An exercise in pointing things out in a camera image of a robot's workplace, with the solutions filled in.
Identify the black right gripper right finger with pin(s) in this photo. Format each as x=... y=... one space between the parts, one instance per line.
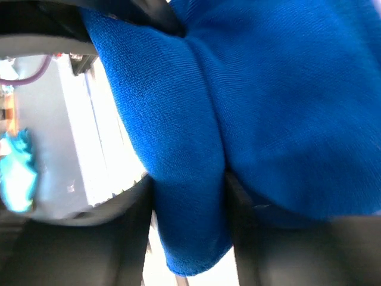
x=343 y=252

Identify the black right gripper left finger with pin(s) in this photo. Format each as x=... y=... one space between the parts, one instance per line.
x=105 y=245

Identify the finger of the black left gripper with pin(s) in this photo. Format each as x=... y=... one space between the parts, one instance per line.
x=48 y=27

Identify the blue microfiber towel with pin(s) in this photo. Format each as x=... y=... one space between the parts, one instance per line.
x=284 y=94

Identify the teal cloth in background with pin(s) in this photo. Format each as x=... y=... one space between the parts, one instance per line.
x=19 y=175

